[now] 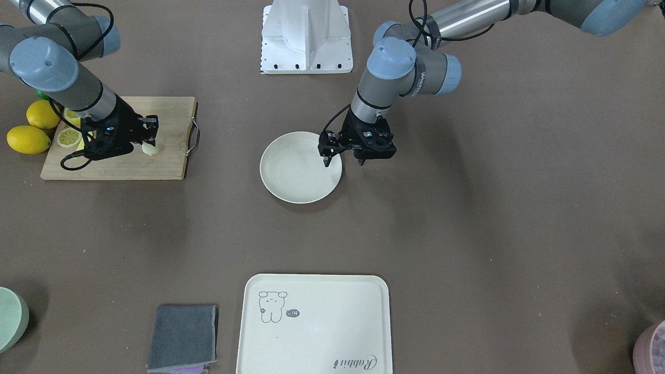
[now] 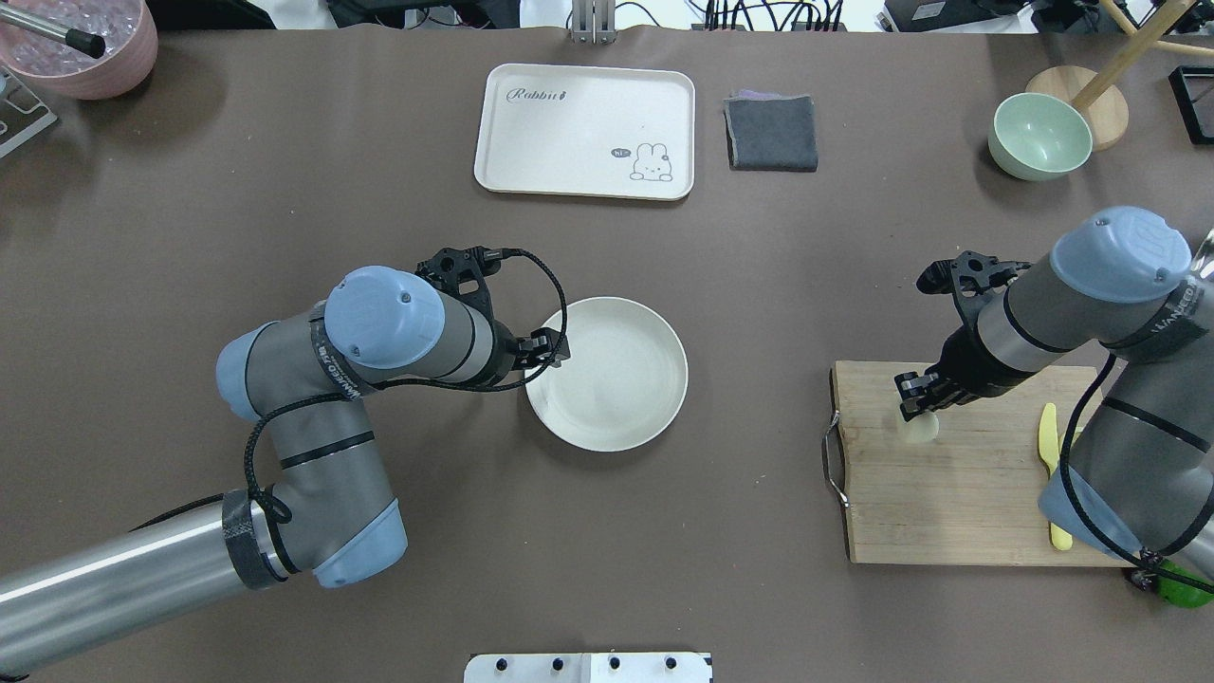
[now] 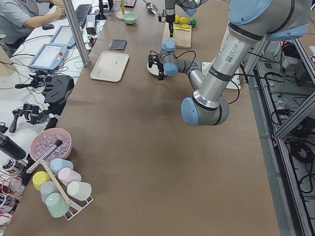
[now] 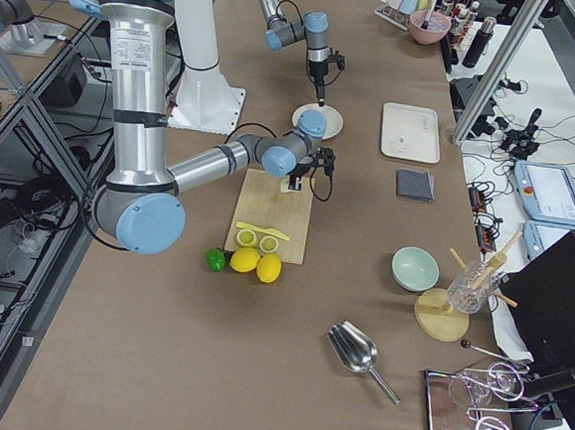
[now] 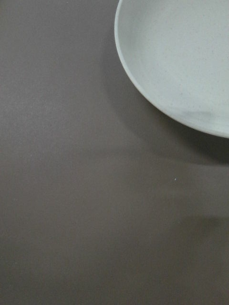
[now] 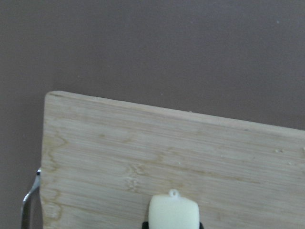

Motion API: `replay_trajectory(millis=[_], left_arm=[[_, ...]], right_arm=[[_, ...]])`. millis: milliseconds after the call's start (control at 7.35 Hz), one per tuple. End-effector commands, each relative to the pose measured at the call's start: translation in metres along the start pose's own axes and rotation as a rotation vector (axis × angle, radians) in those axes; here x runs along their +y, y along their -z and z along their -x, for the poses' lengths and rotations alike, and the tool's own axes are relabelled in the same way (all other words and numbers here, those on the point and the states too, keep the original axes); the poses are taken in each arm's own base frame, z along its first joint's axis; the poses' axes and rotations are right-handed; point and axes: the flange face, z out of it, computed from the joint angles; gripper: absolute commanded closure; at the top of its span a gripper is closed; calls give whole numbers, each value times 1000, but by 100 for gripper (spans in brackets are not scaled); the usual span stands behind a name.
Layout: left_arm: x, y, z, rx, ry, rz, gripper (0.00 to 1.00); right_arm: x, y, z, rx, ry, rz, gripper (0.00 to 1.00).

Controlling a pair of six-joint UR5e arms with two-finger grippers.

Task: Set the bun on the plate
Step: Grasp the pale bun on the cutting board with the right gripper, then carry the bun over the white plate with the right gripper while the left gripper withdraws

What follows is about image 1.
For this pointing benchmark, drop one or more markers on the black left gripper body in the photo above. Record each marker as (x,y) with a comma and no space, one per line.
(353,126)

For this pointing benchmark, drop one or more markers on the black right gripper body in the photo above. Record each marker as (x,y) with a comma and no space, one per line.
(126,121)

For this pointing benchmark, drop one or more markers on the pale steamed bun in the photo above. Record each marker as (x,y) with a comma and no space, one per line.
(148,149)

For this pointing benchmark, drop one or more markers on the cream round plate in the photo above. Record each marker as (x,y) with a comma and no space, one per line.
(292,169)

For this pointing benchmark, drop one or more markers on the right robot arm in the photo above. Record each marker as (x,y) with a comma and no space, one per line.
(49,56)

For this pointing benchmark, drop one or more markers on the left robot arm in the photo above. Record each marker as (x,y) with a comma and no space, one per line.
(404,62)

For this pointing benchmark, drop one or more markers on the cream rectangular tray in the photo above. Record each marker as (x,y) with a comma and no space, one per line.
(315,323)

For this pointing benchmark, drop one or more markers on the wooden cutting board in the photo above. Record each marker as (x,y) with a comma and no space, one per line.
(169,163)

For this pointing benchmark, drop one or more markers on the lemon slice lower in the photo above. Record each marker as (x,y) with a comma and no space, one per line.
(69,138)

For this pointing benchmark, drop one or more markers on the lemon slice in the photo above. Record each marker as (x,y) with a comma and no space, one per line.
(69,138)
(71,117)

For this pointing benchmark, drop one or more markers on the lemon slice upper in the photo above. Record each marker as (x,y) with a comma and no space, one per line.
(71,117)

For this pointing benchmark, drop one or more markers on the whole yellow lemon upper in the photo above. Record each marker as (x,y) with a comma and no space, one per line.
(41,115)

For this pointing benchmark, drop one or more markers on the whole yellow lemon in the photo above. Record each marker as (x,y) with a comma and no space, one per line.
(41,115)
(28,140)

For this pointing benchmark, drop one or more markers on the green lime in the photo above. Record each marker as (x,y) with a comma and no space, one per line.
(42,95)

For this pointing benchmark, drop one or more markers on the whole yellow lemon lower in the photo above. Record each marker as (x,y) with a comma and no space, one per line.
(28,140)

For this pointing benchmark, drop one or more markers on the grey folded cloth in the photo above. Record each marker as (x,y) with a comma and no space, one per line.
(183,339)

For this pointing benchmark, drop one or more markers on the mint green bowl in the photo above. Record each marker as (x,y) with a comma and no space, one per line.
(14,318)

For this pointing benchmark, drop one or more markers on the pink bowl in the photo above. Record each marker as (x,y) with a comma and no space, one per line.
(648,351)

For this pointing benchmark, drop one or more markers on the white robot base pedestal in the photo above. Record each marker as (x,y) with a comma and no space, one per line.
(306,37)

